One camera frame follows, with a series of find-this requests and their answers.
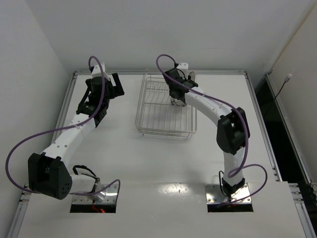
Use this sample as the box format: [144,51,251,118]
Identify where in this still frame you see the teal rimmed text plate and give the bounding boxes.
[170,98,179,106]

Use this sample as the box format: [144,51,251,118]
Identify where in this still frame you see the orange sunburst plate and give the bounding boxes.
[188,71,196,82]

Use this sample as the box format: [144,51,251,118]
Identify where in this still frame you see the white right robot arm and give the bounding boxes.
[163,68,250,198]

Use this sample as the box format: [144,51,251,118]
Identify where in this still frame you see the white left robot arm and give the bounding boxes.
[28,73,124,200]

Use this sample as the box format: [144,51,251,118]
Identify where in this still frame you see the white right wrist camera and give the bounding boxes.
[177,62,189,76]

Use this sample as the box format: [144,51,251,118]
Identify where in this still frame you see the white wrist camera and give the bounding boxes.
[89,62,109,80]
[177,62,189,76]

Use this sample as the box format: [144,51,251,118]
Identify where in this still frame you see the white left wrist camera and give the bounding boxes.
[89,62,109,80]

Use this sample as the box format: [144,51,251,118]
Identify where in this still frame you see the aluminium table frame rail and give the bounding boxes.
[52,70,313,185]

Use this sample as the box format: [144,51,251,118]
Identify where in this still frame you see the silver wire dish rack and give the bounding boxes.
[135,71,197,139]

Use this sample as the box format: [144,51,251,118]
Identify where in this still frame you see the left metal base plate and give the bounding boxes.
[72,182,120,205]

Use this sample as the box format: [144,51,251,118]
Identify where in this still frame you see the metal base plate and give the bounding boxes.
[205,184,252,205]
[72,182,120,205]

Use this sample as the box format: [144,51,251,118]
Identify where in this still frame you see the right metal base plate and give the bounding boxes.
[205,184,252,205]

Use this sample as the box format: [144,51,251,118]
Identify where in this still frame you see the black hanging usb cable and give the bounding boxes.
[273,73,292,101]

